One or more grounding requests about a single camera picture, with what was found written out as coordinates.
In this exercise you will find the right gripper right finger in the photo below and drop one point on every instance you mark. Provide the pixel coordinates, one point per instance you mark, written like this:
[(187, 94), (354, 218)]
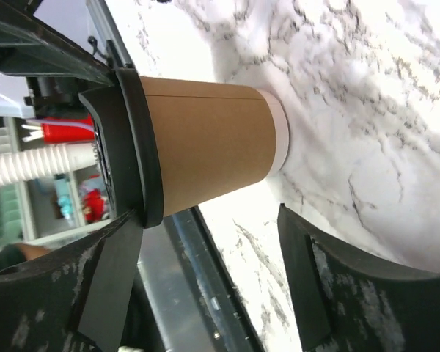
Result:
[(345, 299)]

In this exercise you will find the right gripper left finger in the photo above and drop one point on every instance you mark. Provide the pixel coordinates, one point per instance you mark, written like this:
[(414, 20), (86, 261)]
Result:
[(74, 298)]

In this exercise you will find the black cup lid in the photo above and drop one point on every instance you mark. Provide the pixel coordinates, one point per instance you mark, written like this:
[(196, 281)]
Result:
[(126, 146)]

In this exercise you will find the brown paper coffee cup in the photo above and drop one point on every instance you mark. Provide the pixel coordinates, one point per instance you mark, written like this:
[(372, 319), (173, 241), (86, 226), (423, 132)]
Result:
[(213, 138)]

